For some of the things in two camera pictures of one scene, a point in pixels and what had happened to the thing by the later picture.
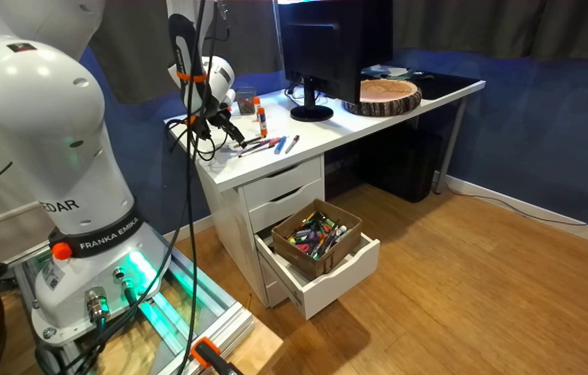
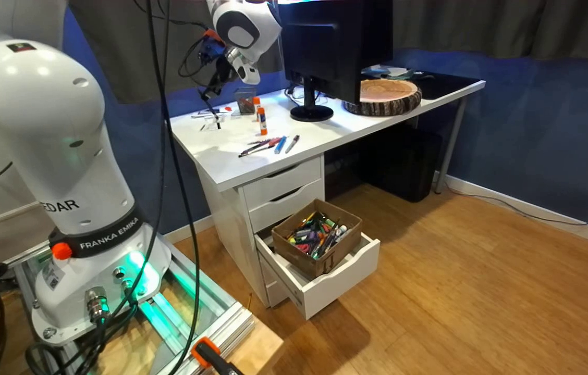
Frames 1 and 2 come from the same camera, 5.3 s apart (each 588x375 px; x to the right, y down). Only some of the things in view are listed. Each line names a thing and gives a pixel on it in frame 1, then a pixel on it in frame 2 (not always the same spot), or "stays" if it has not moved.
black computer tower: [402, 158] stays
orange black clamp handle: [209, 354] stays
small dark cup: [247, 102] stays
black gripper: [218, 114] to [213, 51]
